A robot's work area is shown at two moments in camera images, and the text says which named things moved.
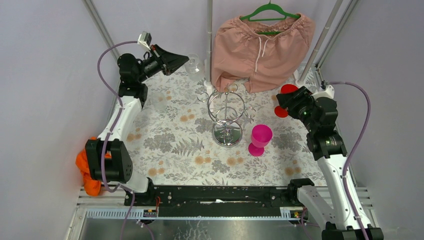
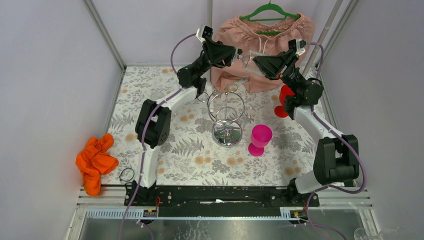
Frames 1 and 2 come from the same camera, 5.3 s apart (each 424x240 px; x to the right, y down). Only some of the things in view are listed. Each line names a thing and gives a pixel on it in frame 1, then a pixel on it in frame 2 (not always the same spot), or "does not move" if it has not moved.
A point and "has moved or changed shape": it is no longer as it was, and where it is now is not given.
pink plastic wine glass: (261, 136) does not move
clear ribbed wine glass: (193, 67) has moved or changed shape
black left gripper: (162, 60) to (210, 54)
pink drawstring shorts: (261, 55) does not move
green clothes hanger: (268, 6) does not move
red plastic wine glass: (281, 112) does not move
